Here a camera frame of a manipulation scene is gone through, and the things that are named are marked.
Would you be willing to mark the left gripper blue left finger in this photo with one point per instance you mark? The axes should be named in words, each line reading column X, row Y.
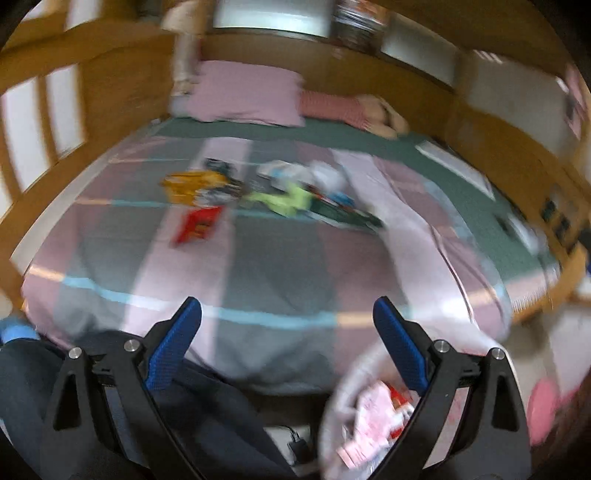
column 167, row 342

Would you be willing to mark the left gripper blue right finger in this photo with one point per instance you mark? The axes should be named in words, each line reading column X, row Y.
column 406, row 342

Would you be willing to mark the pink printed paper bag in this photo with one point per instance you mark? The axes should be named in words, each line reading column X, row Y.
column 382, row 413

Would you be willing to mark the red snack box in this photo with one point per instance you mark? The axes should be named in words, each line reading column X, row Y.
column 197, row 224

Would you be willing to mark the dark green snack bag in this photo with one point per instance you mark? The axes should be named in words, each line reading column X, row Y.
column 343, row 215

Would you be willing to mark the yellow chip bag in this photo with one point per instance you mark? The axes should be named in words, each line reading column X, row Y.
column 183, row 188

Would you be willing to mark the green paper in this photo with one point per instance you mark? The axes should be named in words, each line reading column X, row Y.
column 288, row 204

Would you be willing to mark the small dark green wrapper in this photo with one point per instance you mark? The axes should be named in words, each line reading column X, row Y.
column 219, row 166

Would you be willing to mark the white plastic bottle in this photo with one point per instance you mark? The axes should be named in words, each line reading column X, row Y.
column 319, row 175

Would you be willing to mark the white lined trash bin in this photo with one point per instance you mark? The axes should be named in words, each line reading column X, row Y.
column 373, row 365

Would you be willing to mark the pink slipper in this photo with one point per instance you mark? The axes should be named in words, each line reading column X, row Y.
column 550, row 412

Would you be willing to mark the green bed mattress cover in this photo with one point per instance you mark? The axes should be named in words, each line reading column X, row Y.
column 481, row 213

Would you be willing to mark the patchwork pink grey quilt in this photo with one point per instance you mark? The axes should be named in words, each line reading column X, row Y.
column 287, row 301

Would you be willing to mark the white flat box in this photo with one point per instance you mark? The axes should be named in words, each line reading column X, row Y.
column 457, row 166

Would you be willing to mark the striped plush toy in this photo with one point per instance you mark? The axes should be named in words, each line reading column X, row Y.
column 369, row 113

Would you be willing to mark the pink pillow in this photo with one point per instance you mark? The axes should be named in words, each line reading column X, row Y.
column 246, row 93

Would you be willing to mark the wooden bed frame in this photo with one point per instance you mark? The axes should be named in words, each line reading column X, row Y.
column 123, row 84

